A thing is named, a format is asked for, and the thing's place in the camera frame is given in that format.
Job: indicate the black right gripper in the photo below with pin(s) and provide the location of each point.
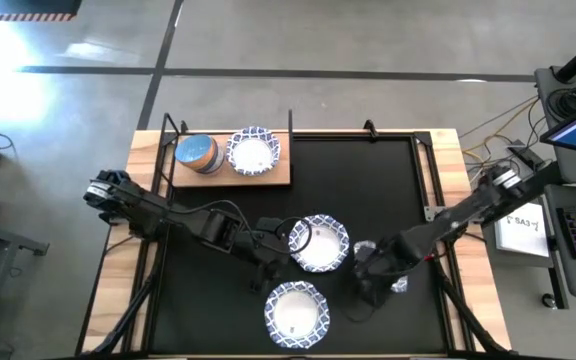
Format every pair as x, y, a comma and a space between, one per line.
380, 267

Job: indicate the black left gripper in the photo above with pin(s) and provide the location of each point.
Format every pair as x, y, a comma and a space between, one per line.
265, 242

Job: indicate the blue white patterned paper bowl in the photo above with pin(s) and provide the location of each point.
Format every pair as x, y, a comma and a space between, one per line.
253, 152
400, 285
320, 245
297, 315

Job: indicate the orange bowl with blue interior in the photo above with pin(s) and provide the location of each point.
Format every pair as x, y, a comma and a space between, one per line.
194, 149

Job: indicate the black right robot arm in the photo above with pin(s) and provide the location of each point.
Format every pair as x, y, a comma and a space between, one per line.
448, 222

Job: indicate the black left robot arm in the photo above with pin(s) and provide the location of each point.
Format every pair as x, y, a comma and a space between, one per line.
143, 205

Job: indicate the wooden shelf board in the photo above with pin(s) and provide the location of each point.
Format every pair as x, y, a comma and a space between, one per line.
273, 175

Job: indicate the black table mat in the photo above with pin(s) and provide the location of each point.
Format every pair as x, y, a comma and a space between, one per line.
218, 310

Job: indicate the grey metal mounting plate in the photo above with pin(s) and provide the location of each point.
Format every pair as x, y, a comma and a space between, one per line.
435, 212

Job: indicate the white SA3 label sheet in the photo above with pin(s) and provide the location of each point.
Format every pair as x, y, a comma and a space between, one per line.
520, 230

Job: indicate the black caster wheel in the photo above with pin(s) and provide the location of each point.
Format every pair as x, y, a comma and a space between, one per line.
549, 301

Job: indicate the black diagonal stand bar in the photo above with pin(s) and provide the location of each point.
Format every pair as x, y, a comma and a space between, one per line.
538, 185

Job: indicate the black power strip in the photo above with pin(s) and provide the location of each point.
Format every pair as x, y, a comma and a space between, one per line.
528, 157

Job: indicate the black hazard-striped floor mat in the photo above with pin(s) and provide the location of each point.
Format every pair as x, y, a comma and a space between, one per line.
18, 6

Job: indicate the black table frame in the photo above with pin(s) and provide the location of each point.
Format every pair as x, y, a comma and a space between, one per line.
328, 135

